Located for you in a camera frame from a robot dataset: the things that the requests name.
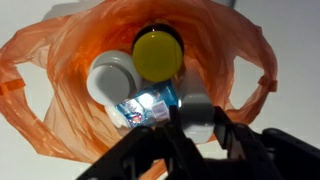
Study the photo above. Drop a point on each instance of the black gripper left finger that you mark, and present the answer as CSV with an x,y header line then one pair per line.
x,y
134,155

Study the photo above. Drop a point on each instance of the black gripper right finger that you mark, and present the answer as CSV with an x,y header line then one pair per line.
x,y
271,155

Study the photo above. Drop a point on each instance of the orange plastic bag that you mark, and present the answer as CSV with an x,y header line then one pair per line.
x,y
236,63

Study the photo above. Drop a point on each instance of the white round jar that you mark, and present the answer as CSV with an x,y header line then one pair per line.
x,y
113,78

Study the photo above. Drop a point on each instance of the yellow-capped dark bottle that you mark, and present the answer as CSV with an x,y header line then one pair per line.
x,y
158,52

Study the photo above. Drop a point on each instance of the blue printed tube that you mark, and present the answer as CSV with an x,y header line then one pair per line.
x,y
150,105

